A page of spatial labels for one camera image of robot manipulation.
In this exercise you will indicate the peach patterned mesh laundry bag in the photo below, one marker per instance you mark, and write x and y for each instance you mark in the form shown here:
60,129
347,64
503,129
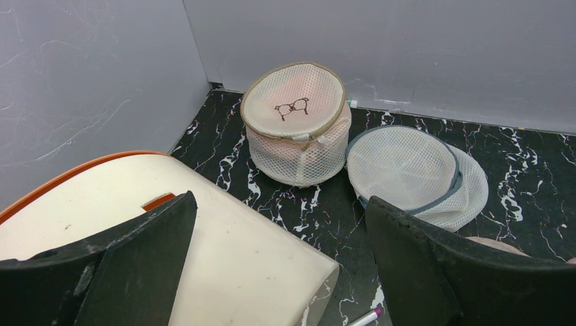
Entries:
499,245

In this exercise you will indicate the white round mesh laundry bag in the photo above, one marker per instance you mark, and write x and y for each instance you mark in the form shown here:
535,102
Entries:
419,174

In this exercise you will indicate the purple capped marker pen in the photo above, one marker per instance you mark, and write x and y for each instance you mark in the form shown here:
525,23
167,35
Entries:
369,317

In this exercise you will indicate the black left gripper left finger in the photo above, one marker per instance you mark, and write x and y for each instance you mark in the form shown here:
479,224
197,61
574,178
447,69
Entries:
126,274

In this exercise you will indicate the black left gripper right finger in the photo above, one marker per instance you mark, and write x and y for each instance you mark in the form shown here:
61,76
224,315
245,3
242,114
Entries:
431,276

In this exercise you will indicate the cream cylindrical bin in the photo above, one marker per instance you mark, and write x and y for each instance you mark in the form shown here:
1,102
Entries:
241,268

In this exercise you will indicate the pink round mesh laundry bag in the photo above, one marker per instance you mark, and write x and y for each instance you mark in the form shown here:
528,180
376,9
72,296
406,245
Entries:
297,122

